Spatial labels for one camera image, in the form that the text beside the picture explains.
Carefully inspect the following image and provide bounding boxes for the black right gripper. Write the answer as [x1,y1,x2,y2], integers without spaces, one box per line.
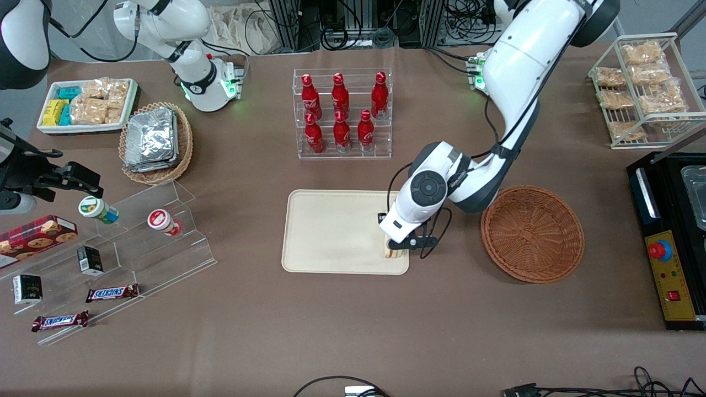
[32,162,104,202]

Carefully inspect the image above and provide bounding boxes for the triangular sandwich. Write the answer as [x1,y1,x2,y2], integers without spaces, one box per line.
[383,234,410,260]

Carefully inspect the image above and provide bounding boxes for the white rectangular snack tray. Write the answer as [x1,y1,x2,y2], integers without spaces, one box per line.
[36,78,140,136]

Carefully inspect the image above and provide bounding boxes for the beige plastic tray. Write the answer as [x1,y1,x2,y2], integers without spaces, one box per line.
[281,189,410,275]

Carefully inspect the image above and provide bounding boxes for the light wicker basket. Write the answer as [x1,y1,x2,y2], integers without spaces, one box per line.
[118,101,194,185]

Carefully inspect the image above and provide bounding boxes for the brown wicker basket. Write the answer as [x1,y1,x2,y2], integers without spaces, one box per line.
[480,185,585,284]

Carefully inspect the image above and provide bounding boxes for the green cap yogurt bottle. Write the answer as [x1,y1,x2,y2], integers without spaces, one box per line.
[78,195,120,226]

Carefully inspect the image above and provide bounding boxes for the silver foil pack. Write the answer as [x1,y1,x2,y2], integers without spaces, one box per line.
[126,107,178,162]
[124,153,180,174]

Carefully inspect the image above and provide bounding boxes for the yellow snack packet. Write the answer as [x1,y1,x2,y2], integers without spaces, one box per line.
[42,99,68,127]

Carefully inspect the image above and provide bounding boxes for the small black carton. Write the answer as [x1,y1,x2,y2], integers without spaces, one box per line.
[76,245,105,277]
[12,273,44,306]

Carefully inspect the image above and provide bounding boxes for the red cookie box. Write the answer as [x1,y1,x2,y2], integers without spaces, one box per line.
[0,214,78,270]

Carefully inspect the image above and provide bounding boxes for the red cap yogurt bottle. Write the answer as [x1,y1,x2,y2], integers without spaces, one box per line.
[147,208,183,237]

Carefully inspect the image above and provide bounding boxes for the clear acrylic bottle rack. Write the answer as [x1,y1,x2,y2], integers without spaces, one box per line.
[293,68,393,160]

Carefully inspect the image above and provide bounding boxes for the clear acrylic step display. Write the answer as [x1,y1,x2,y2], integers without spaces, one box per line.
[0,179,218,347]

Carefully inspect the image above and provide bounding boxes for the brown Snickers bar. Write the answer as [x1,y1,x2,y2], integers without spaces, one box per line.
[85,283,140,304]
[31,310,90,333]

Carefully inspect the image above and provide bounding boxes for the red cola bottle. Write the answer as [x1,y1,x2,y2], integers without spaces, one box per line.
[331,73,350,116]
[304,113,326,154]
[357,109,376,152]
[371,72,389,120]
[301,74,323,121]
[333,110,352,153]

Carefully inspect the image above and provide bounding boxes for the cream cloth bag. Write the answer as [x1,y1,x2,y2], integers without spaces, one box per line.
[206,4,283,56]

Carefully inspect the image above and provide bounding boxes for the clear bag of fried snacks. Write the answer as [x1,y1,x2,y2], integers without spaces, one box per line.
[639,90,688,116]
[599,89,635,110]
[595,67,627,88]
[622,41,666,67]
[608,121,646,142]
[631,65,671,87]

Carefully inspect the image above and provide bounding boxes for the black yellow control box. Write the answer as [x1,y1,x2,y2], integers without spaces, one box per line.
[626,151,706,331]

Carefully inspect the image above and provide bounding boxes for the clear plastic container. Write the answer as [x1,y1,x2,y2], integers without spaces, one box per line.
[681,165,706,231]

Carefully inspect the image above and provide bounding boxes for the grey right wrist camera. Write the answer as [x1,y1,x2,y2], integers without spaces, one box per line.
[0,190,37,216]

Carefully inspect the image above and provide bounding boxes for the black looped cable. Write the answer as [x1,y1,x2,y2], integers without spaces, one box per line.
[292,375,390,397]

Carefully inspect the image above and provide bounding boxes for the black cable bundle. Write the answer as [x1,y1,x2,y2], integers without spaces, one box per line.
[446,0,500,40]

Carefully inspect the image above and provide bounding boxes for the black tangled cables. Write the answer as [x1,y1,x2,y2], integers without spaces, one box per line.
[538,366,706,397]

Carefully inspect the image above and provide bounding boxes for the white wire rack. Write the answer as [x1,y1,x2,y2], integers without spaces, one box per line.
[587,32,706,150]

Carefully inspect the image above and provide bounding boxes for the grey metal frame bar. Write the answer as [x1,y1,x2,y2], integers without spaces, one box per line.
[670,0,706,39]

